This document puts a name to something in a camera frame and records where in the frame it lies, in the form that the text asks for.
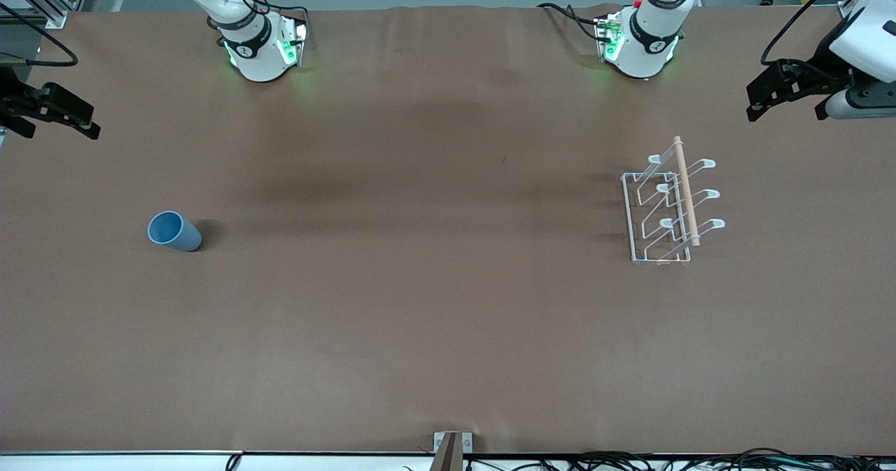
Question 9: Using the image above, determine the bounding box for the black right arm base cable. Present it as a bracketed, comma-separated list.
[206, 0, 310, 34]

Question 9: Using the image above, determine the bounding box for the blue plastic cup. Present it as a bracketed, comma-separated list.
[147, 211, 203, 253]

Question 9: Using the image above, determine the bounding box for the brown post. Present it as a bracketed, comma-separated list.
[428, 433, 463, 471]

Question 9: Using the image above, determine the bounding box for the white wire cup holder rack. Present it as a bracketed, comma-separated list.
[620, 136, 727, 267]

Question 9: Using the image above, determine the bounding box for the grey metal table bracket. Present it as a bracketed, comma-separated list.
[433, 432, 473, 454]

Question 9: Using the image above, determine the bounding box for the black arm base cable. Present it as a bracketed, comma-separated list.
[538, 2, 604, 43]
[206, 0, 310, 34]

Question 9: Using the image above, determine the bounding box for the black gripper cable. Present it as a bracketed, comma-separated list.
[0, 2, 78, 67]
[761, 0, 872, 66]

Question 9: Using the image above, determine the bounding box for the black left arm base cable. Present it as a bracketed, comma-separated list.
[538, 2, 604, 43]

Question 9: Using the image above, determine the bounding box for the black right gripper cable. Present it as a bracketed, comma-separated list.
[0, 2, 78, 67]

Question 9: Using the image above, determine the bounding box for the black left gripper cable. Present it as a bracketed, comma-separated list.
[761, 0, 872, 66]

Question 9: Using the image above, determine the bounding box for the brown table cover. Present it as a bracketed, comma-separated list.
[0, 3, 896, 456]

